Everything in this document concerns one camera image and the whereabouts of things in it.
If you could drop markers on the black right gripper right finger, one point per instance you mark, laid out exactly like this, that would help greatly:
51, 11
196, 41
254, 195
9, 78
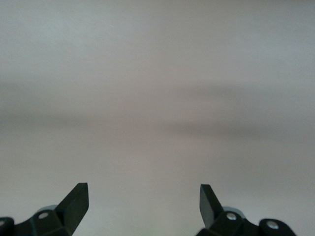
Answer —
211, 216

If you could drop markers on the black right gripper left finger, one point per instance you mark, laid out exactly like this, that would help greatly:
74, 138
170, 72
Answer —
71, 211

